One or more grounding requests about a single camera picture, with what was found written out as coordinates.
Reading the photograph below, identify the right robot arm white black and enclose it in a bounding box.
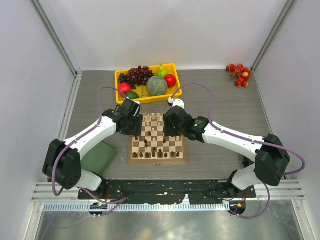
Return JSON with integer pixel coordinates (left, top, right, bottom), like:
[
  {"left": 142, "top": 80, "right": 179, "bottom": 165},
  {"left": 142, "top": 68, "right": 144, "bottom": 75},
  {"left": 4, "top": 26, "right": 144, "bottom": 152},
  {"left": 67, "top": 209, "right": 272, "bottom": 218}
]
[{"left": 163, "top": 106, "right": 290, "bottom": 197}]

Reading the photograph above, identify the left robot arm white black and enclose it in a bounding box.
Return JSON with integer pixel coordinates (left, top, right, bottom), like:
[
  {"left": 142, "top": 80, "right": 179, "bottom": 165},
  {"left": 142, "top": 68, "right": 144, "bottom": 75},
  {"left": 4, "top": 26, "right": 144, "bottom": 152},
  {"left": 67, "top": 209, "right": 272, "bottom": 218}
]
[{"left": 42, "top": 98, "right": 144, "bottom": 196}]

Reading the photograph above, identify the wooden chess board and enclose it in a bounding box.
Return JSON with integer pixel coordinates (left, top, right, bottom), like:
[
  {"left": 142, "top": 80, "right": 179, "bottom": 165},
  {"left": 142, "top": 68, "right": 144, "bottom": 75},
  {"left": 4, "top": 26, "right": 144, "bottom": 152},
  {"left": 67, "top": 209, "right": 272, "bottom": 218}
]
[{"left": 128, "top": 112, "right": 188, "bottom": 166}]

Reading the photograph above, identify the green lime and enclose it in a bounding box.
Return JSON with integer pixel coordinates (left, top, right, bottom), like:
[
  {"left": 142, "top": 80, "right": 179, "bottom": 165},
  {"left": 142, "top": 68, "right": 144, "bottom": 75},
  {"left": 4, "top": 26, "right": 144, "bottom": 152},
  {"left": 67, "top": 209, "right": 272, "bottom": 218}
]
[{"left": 125, "top": 91, "right": 140, "bottom": 100}]

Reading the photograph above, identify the yellow plastic fruit tray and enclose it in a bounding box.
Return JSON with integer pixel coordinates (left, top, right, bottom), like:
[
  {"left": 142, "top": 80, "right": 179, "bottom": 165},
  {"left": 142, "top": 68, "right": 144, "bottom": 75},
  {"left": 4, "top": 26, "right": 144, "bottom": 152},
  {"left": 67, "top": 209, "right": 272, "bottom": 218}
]
[{"left": 114, "top": 63, "right": 182, "bottom": 104}]

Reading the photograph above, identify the red apple left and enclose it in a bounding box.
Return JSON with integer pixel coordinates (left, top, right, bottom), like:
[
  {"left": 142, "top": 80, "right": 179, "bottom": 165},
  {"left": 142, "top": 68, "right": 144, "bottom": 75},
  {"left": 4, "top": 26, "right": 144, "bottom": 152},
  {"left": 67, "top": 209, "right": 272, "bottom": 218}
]
[{"left": 118, "top": 82, "right": 132, "bottom": 95}]

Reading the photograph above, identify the red apple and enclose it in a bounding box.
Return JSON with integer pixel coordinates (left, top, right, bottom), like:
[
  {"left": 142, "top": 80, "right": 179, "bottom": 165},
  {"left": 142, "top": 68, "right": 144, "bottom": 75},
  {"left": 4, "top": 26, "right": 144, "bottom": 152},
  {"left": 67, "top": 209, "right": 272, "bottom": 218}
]
[
  {"left": 118, "top": 82, "right": 132, "bottom": 95},
  {"left": 164, "top": 74, "right": 177, "bottom": 88}
]

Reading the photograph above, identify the green melon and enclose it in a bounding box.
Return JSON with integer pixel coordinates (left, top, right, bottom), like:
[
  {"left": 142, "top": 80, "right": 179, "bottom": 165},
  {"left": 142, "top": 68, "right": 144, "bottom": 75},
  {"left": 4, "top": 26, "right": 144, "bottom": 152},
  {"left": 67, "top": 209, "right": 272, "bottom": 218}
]
[{"left": 146, "top": 76, "right": 168, "bottom": 96}]

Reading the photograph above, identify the red apple right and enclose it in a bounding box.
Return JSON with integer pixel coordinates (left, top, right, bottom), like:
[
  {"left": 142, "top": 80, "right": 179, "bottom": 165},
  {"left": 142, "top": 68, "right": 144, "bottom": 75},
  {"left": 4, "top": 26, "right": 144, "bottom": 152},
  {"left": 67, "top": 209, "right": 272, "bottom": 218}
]
[{"left": 164, "top": 74, "right": 177, "bottom": 88}]

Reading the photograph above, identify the black grape bunch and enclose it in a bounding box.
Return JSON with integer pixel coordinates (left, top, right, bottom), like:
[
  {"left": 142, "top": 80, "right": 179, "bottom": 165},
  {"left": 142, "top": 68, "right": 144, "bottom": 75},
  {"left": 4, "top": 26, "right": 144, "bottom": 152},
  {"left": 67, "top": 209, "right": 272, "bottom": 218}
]
[{"left": 118, "top": 73, "right": 136, "bottom": 89}]

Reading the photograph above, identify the green plastic tray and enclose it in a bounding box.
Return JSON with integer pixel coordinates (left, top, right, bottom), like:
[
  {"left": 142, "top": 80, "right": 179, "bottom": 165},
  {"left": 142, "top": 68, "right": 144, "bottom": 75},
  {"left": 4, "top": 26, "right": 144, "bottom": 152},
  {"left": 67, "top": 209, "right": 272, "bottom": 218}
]
[{"left": 81, "top": 140, "right": 118, "bottom": 176}]

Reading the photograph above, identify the red grape bunch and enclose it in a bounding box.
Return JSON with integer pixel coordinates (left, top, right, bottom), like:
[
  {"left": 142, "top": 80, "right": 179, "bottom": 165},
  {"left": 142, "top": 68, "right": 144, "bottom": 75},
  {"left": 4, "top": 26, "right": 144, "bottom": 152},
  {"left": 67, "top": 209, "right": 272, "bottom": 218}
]
[{"left": 124, "top": 66, "right": 155, "bottom": 87}]

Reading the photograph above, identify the green pear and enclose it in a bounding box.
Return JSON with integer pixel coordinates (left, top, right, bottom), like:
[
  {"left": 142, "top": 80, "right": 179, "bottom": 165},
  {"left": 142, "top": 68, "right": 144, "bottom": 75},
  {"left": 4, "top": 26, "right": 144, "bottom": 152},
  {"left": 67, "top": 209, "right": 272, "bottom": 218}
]
[{"left": 156, "top": 64, "right": 169, "bottom": 78}]

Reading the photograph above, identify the black plastic bin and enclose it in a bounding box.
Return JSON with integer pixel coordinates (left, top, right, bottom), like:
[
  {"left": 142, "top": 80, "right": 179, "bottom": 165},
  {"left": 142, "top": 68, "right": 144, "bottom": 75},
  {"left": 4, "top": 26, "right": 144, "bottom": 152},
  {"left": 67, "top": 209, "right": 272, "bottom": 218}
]
[{"left": 242, "top": 156, "right": 254, "bottom": 168}]

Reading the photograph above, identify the red cherry cluster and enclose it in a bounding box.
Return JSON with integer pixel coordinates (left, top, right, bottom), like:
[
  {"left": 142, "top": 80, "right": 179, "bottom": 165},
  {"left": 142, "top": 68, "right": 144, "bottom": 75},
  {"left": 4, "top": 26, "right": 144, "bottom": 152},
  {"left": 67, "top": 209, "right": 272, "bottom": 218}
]
[{"left": 225, "top": 63, "right": 252, "bottom": 88}]

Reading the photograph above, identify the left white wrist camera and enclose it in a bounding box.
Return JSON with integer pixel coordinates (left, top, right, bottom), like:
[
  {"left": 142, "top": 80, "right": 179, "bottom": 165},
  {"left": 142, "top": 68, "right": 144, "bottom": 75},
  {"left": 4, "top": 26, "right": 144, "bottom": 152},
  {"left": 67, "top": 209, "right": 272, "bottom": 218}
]
[{"left": 133, "top": 100, "right": 141, "bottom": 117}]

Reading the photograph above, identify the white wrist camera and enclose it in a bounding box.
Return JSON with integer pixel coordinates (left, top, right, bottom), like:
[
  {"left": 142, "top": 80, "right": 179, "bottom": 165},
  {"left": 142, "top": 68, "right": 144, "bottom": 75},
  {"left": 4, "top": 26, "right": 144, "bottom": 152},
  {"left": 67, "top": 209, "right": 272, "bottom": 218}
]
[
  {"left": 167, "top": 97, "right": 185, "bottom": 109},
  {"left": 133, "top": 100, "right": 141, "bottom": 117}
]

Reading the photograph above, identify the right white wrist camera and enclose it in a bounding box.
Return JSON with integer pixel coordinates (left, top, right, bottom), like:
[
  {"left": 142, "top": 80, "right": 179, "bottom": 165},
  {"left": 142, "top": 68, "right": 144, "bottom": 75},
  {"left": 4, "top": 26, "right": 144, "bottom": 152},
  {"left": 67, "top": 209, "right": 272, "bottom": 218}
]
[{"left": 167, "top": 97, "right": 185, "bottom": 109}]

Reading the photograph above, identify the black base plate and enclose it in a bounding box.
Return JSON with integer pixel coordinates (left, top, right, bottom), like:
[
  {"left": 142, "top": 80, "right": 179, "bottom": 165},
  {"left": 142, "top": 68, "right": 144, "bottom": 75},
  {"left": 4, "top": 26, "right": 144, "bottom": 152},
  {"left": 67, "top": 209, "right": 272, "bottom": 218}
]
[{"left": 91, "top": 179, "right": 256, "bottom": 205}]

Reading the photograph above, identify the white cable duct strip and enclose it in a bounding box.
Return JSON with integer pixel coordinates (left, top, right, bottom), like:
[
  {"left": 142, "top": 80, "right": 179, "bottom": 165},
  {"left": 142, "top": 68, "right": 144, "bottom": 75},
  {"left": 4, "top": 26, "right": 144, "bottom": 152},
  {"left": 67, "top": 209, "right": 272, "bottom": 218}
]
[{"left": 42, "top": 201, "right": 230, "bottom": 212}]

